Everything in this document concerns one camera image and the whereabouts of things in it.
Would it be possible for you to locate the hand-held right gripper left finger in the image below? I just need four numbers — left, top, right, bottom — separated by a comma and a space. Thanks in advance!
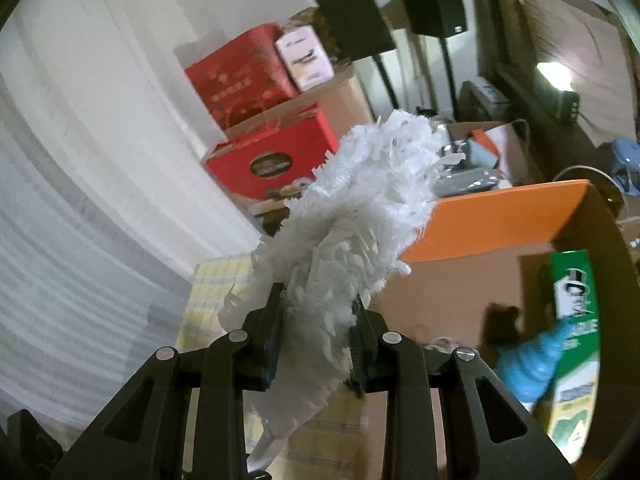
50, 284, 286, 480

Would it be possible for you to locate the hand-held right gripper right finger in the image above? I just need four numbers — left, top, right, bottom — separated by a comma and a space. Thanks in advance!
350, 305, 576, 480

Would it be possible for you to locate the white fluffy duster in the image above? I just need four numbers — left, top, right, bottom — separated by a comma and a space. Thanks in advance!
217, 110, 468, 473

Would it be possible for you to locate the blue duster handle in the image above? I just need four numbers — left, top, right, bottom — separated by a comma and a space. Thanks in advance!
495, 317, 576, 403

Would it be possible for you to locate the orange cardboard box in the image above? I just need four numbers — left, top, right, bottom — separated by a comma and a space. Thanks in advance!
370, 179, 640, 480

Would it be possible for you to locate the grey flat object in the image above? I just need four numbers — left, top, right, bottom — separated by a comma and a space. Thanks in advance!
432, 167, 501, 198

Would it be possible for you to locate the red box with gold label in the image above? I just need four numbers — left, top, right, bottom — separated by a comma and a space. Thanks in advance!
205, 102, 341, 206

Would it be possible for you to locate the green yellow toothpaste box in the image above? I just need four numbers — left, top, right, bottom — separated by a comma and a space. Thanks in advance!
545, 249, 601, 466

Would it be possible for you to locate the white curtain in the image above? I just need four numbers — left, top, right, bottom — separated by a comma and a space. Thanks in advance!
0, 0, 261, 436

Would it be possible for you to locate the tall brown cardboard box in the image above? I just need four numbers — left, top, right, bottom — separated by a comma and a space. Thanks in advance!
280, 7, 373, 131

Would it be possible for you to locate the black speaker stand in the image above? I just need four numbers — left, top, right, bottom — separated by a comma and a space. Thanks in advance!
439, 35, 461, 121
370, 55, 401, 111

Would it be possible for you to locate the large red gift box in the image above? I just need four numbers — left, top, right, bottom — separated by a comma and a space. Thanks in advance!
185, 22, 301, 131

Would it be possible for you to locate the small printed box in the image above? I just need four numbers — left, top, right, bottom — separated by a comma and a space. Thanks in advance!
460, 79, 506, 121

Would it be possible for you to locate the pink tissue pack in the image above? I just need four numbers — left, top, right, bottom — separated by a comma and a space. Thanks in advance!
275, 25, 335, 92

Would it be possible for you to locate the black lit device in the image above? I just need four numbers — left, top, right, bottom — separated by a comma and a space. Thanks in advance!
535, 60, 581, 123

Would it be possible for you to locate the blue plastic stool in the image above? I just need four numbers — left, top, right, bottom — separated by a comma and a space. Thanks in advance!
612, 137, 640, 181

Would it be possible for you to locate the black speaker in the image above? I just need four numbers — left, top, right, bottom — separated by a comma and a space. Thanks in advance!
312, 0, 397, 63
394, 0, 468, 38

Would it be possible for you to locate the brown padded headboard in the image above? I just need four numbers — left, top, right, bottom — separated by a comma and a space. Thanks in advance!
472, 0, 640, 146

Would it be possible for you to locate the white cable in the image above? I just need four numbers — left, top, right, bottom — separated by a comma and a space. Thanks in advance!
552, 164, 626, 196

